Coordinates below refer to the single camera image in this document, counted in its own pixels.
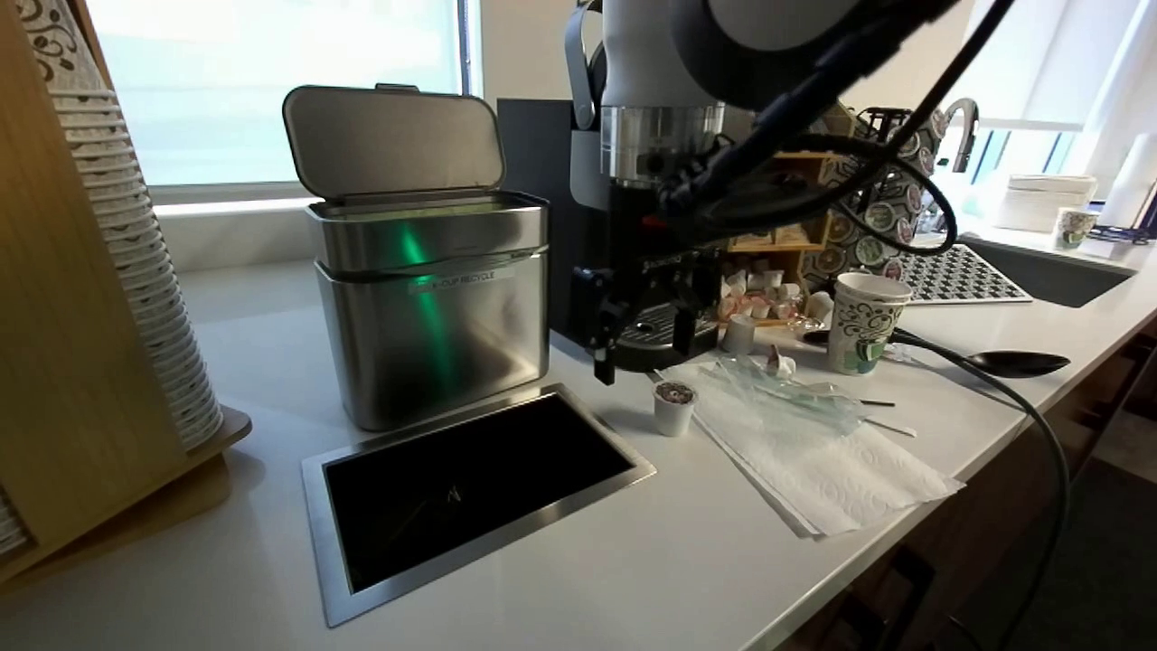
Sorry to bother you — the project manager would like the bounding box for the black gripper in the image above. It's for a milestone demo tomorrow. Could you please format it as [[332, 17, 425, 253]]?
[[567, 182, 721, 388]]

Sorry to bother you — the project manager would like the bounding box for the white coffee pod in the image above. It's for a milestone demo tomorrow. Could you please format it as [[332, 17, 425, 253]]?
[[655, 381, 696, 436]]

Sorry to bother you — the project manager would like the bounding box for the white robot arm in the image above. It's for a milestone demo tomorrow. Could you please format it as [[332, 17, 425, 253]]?
[[573, 0, 958, 381]]

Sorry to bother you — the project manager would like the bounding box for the black coffee maker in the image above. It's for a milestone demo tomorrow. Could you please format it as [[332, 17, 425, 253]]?
[[497, 93, 726, 365]]

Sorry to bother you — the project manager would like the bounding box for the coffee pod carousel rack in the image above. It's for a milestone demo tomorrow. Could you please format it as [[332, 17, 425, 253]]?
[[827, 110, 946, 277]]

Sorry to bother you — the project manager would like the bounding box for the creamer cups pile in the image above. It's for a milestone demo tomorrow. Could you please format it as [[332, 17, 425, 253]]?
[[721, 271, 834, 330]]

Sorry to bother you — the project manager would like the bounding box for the wooden condiment organizer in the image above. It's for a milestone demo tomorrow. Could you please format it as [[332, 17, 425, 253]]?
[[716, 153, 838, 347]]

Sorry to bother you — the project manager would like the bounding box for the steel countertop bin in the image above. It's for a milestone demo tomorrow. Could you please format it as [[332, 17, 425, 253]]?
[[284, 83, 549, 433]]

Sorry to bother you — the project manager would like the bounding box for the clear zip bag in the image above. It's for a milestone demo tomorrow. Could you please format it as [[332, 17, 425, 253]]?
[[682, 357, 885, 431]]

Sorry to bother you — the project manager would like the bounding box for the patterned paper cup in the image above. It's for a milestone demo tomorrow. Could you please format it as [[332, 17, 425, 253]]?
[[827, 271, 911, 375]]

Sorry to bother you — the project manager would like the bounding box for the black plastic spoon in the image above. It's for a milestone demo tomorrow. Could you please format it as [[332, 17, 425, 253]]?
[[909, 340, 1071, 375]]

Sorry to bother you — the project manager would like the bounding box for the wooden cup dispenser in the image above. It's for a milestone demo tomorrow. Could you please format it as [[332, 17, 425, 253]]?
[[0, 0, 251, 581]]

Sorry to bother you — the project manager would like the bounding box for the dark green cable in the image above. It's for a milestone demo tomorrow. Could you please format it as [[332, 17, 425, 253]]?
[[891, 330, 1078, 651]]

